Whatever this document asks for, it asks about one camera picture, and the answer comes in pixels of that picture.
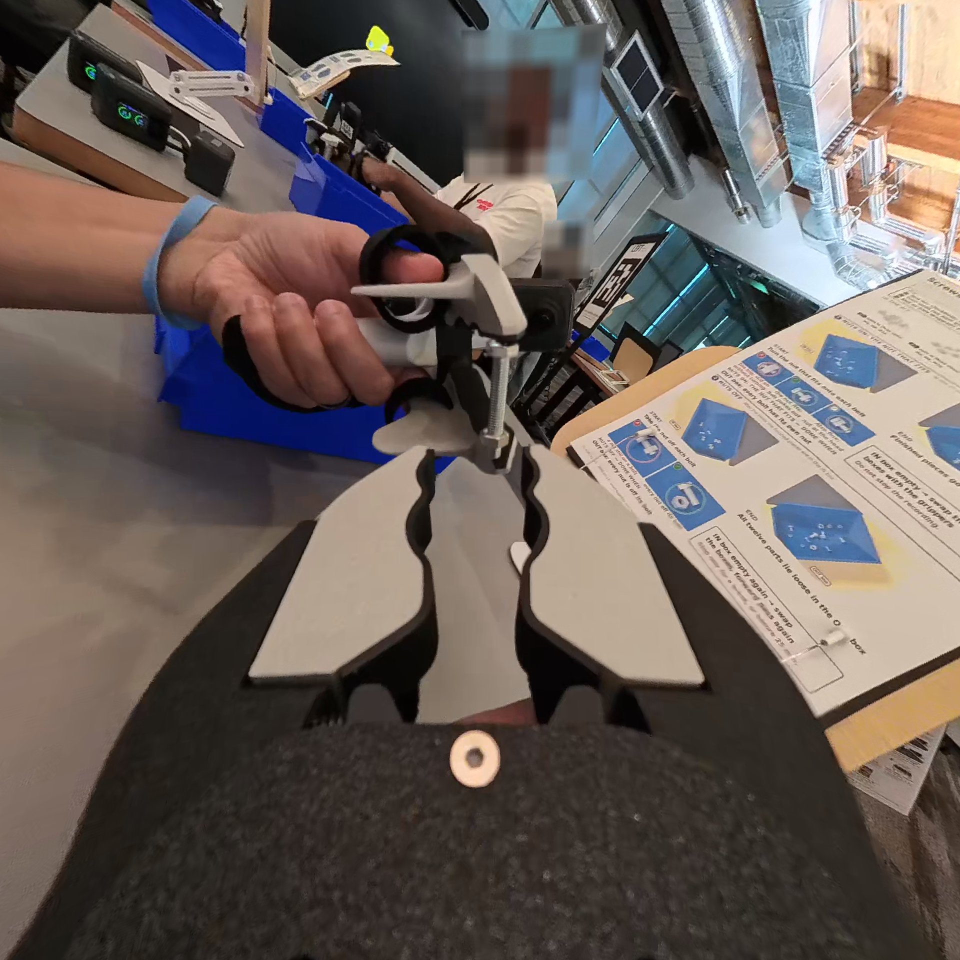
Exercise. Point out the person's left forearm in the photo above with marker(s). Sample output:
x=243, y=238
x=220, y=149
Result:
x=67, y=240

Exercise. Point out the corrugated silver duct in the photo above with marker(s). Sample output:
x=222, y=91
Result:
x=735, y=90

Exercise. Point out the steel hex nut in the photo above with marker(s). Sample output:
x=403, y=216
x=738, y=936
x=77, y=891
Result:
x=495, y=435

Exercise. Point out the tall marker sign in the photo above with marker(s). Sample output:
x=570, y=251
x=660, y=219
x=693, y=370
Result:
x=619, y=281

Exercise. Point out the person's left hand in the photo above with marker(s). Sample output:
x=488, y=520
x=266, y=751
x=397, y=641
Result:
x=285, y=300

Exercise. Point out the blue plastic bin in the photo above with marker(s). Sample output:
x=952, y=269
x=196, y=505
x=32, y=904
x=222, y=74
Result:
x=225, y=405
x=337, y=195
x=195, y=30

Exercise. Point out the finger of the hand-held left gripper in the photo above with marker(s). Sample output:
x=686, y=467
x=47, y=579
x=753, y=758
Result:
x=495, y=300
x=427, y=435

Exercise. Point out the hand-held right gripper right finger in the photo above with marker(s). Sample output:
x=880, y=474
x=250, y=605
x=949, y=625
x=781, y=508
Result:
x=607, y=592

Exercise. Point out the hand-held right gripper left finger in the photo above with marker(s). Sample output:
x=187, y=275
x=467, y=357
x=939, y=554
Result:
x=345, y=592

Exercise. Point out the steel hex bolt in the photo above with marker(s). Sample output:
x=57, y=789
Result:
x=498, y=390

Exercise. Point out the printed instruction sheet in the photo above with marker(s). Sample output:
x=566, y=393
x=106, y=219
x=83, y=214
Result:
x=787, y=487
x=337, y=71

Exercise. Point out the blue wristband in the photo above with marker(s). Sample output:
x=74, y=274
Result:
x=169, y=255

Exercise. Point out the black charger with green lights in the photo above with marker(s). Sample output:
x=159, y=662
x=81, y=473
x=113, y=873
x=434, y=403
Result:
x=101, y=64
x=135, y=112

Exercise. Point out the black adapter box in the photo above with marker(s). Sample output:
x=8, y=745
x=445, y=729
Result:
x=210, y=165

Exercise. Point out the spiral silver duct pipe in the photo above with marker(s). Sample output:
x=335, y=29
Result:
x=637, y=90

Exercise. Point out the grey desk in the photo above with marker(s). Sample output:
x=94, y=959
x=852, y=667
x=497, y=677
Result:
x=112, y=525

